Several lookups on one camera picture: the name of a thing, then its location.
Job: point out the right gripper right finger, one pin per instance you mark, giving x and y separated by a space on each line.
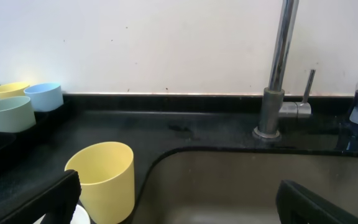
300 205

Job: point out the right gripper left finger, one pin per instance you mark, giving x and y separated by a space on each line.
57 193

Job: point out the yellow cup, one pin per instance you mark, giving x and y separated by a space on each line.
110 193
9 90

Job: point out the steel sink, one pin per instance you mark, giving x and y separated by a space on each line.
228 186

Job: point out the blue cup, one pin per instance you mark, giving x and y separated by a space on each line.
47 99

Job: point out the steel tap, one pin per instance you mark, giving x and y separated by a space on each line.
270 112

